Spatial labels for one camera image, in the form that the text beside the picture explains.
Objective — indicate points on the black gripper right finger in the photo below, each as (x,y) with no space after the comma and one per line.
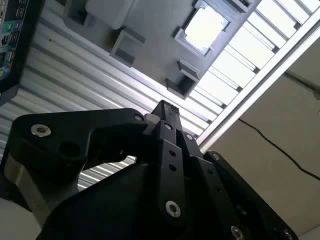
(212,180)

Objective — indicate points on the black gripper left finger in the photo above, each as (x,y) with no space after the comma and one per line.
(62,130)

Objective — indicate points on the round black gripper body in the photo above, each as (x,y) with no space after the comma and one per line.
(112,207)

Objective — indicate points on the silver CPU green board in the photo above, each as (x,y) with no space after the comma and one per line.
(205,27)

